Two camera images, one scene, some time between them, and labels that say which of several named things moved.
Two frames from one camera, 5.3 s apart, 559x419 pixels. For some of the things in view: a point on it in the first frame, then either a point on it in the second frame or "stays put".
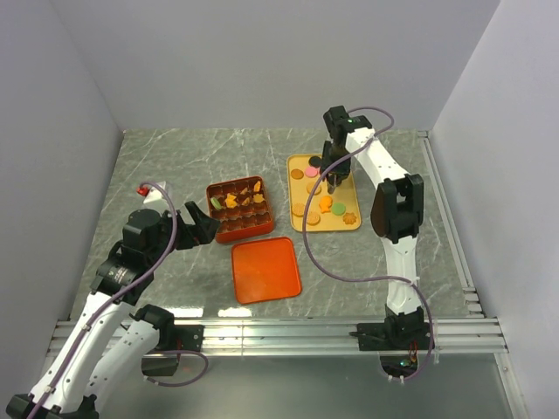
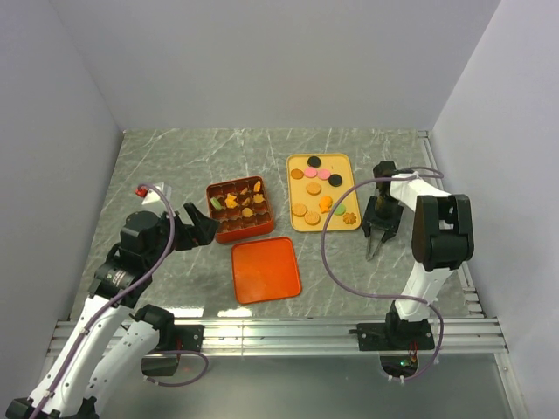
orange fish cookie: (230, 201) stays put
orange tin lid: (265, 270) stays put
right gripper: (341, 170) -> (389, 226)
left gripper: (202, 232) stays put
